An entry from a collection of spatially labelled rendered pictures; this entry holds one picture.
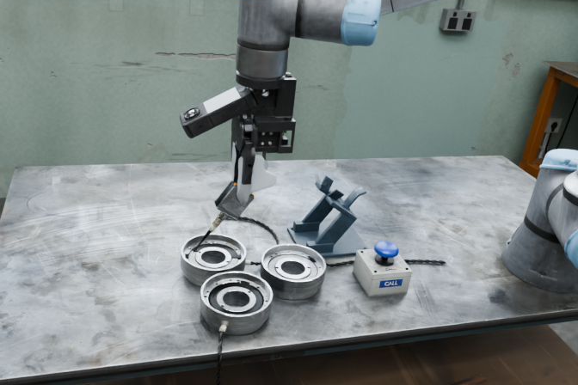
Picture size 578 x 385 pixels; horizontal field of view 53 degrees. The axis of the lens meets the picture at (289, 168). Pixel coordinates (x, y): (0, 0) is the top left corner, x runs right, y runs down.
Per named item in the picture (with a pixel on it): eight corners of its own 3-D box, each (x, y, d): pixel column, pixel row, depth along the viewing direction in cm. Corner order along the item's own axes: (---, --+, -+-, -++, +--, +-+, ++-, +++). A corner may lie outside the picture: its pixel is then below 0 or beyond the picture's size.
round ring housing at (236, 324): (213, 285, 92) (215, 265, 90) (277, 302, 90) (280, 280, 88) (187, 328, 83) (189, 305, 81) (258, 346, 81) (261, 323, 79)
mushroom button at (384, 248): (376, 278, 94) (381, 253, 92) (365, 264, 98) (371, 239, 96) (397, 276, 96) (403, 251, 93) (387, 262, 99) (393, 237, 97)
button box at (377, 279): (368, 297, 94) (373, 272, 92) (352, 271, 100) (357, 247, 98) (413, 293, 96) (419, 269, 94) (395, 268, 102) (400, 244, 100)
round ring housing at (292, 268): (285, 311, 88) (288, 289, 87) (246, 275, 95) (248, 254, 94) (335, 289, 95) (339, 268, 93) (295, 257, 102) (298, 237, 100)
